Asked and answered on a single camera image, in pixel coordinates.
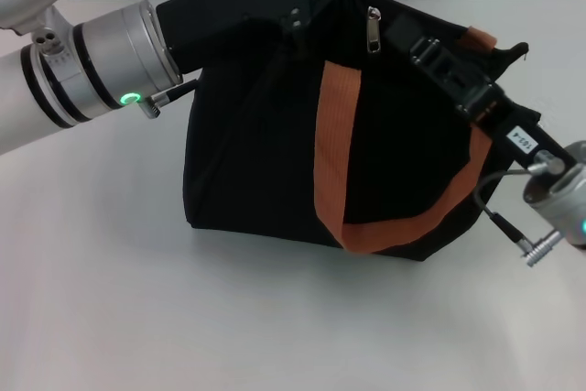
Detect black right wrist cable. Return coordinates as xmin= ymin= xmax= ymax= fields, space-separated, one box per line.
xmin=472 ymin=168 xmax=562 ymax=268

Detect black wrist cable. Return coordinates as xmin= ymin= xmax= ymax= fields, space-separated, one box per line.
xmin=472 ymin=168 xmax=562 ymax=268
xmin=136 ymin=77 xmax=202 ymax=120

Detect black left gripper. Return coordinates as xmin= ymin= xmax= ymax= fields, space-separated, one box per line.
xmin=155 ymin=0 xmax=377 ymax=76

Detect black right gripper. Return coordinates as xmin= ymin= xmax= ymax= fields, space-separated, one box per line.
xmin=386 ymin=12 xmax=574 ymax=168

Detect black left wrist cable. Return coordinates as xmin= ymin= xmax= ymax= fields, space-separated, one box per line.
xmin=136 ymin=77 xmax=202 ymax=120

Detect silver zipper pull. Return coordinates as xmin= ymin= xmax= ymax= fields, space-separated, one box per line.
xmin=365 ymin=5 xmax=385 ymax=56

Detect black food bag orange straps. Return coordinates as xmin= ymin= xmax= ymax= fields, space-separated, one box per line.
xmin=180 ymin=0 xmax=542 ymax=265

